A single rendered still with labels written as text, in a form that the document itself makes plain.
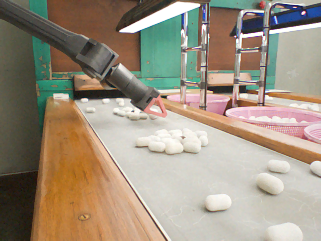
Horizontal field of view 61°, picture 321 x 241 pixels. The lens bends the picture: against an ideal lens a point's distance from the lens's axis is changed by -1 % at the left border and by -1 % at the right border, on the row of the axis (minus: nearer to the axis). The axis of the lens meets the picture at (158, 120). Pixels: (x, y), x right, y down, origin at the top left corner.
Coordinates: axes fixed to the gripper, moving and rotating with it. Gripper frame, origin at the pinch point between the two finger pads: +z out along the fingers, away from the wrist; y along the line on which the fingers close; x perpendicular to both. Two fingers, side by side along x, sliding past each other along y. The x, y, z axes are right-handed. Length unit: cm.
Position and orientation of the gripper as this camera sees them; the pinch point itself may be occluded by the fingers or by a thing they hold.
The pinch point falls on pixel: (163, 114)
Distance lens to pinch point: 81.2
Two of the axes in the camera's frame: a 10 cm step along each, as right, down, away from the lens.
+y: -3.6, -1.8, 9.1
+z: 7.1, 5.8, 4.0
